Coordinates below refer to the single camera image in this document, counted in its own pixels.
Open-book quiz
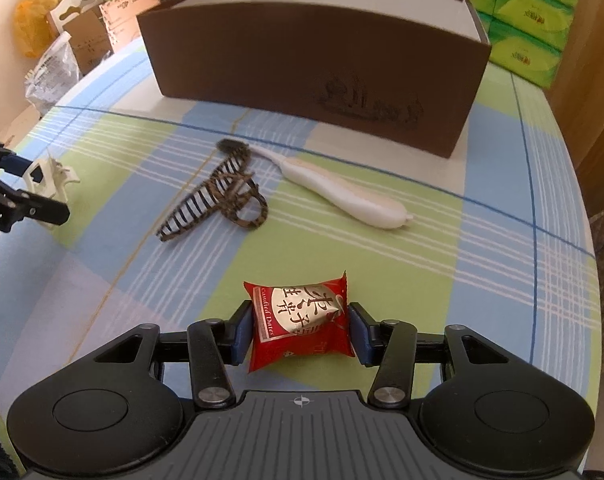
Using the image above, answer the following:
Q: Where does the cream hair claw clip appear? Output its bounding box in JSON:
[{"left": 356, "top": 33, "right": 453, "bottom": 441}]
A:
[{"left": 22, "top": 155, "right": 81, "bottom": 231}]

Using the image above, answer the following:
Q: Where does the red candied date packet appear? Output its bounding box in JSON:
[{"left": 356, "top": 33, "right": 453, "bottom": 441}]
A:
[{"left": 244, "top": 275, "right": 354, "bottom": 372}]

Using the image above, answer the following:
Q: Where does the white handled brush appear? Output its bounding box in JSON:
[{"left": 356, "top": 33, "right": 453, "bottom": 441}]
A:
[{"left": 216, "top": 138, "right": 414, "bottom": 230}]

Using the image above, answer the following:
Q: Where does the leopard hair claw clip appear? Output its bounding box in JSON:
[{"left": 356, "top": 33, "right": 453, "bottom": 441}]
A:
[{"left": 156, "top": 148, "right": 268, "bottom": 242}]

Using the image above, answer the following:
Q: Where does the clear plastic bag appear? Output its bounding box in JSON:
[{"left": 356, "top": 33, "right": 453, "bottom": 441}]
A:
[{"left": 24, "top": 32, "right": 82, "bottom": 117}]

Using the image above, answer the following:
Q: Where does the checkered tablecloth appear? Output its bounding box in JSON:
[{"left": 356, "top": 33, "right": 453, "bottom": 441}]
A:
[{"left": 0, "top": 42, "right": 602, "bottom": 436}]

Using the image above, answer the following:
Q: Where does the yellow plastic bag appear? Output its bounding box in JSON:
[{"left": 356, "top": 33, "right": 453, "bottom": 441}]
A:
[{"left": 12, "top": 0, "right": 61, "bottom": 60}]

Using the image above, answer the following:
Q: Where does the open cardboard box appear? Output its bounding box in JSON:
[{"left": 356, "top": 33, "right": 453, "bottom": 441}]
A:
[{"left": 47, "top": 0, "right": 160, "bottom": 76}]

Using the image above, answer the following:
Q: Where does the brown cardboard storage box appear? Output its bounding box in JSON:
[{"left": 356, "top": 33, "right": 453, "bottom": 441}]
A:
[{"left": 138, "top": 0, "right": 491, "bottom": 157}]

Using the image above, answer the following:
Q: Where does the green tissue pack stack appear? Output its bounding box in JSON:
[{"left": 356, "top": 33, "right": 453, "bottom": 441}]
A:
[{"left": 470, "top": 0, "right": 579, "bottom": 89}]

